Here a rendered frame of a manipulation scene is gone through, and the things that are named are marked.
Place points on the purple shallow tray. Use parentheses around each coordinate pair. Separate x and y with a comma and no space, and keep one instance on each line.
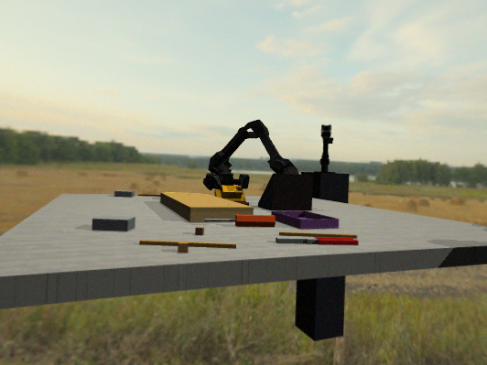
(305,219)

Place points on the orange rectangular panel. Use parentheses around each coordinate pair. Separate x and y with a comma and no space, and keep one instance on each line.
(195,207)

